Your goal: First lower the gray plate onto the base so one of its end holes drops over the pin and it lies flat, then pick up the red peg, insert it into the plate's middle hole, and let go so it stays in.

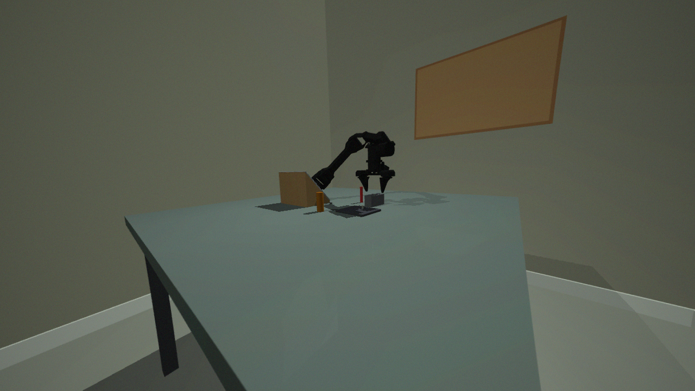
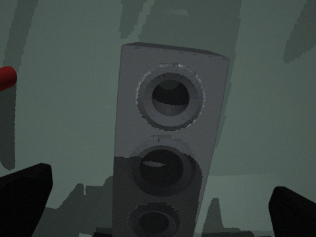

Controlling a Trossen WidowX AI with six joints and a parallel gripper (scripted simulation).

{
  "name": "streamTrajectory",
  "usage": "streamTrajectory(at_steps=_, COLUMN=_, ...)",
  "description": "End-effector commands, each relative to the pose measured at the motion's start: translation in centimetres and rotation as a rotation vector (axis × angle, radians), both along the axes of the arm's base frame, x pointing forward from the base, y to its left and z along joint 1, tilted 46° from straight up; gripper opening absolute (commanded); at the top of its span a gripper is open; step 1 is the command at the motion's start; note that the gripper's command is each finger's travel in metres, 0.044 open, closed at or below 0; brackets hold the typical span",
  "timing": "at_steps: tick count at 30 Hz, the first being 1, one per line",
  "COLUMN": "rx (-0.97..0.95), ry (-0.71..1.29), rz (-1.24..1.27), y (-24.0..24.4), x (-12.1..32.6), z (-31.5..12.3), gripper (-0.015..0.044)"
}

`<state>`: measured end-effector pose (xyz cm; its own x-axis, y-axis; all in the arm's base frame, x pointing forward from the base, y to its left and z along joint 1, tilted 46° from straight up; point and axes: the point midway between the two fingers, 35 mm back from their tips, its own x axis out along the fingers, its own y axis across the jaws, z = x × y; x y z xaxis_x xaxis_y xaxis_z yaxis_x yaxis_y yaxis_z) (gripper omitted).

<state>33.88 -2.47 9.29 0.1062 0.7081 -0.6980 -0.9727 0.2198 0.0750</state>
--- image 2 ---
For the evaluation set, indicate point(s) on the grey plate with three holes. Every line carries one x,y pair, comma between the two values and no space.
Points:
164,139

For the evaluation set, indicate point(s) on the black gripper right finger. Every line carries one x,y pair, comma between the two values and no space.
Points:
292,215

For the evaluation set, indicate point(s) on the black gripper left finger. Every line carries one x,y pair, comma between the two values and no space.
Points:
23,196

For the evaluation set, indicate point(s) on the dark red peg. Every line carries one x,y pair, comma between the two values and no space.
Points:
7,78

